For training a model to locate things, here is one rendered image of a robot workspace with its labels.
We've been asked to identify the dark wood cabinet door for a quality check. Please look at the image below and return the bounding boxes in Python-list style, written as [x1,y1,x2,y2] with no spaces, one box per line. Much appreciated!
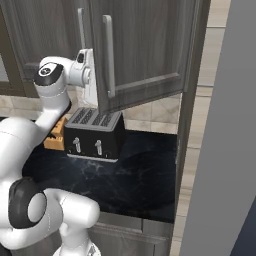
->
[7,0,93,100]
[88,0,205,115]

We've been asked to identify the black four-slot toaster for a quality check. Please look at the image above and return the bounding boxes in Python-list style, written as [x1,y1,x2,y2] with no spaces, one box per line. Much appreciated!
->
[63,106,127,164]

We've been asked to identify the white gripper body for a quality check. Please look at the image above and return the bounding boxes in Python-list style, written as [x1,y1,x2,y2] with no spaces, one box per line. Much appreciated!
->
[82,48,99,108]

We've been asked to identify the dark wood tall side panel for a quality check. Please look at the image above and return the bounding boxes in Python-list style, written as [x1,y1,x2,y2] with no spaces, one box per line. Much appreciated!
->
[169,0,212,256]

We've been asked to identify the grey base cabinet front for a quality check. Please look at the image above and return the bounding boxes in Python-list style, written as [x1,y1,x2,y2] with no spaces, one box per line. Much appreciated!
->
[19,211,175,256]

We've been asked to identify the grey bar door handle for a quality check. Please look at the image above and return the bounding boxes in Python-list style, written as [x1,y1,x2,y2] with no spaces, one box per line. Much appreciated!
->
[77,7,87,51]
[101,14,117,99]

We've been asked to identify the grey fridge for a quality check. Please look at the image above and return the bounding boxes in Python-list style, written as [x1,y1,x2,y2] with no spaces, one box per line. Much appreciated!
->
[179,0,256,256]

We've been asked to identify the light wooden knife block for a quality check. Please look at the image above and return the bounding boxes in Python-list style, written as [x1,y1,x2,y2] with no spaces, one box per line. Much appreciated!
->
[43,116,69,151]

